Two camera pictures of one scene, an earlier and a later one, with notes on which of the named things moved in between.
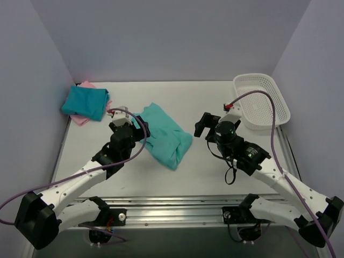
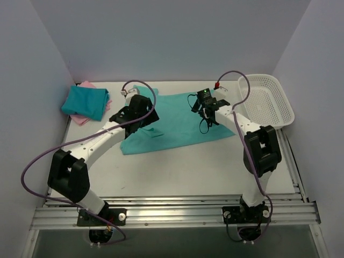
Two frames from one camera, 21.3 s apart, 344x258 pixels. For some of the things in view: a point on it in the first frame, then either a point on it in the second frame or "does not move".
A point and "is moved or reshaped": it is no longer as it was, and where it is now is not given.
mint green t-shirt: (167, 142) is moved or reshaped
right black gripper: (210, 124) → (205, 114)
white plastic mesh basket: (256, 108) does not move
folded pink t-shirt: (80, 120) does not move
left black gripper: (137, 129) → (147, 118)
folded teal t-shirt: (89, 102) does not move
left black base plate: (108, 217) does not move
